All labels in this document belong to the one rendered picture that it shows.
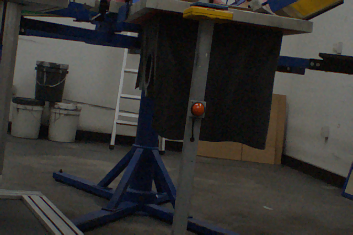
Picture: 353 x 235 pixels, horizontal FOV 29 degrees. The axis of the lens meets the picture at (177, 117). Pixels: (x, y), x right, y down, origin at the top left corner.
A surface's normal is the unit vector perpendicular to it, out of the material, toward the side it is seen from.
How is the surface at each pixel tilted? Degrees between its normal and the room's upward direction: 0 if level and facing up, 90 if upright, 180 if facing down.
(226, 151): 75
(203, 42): 90
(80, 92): 90
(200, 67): 90
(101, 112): 90
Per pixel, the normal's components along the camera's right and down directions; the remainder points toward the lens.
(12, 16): 0.39, 0.10
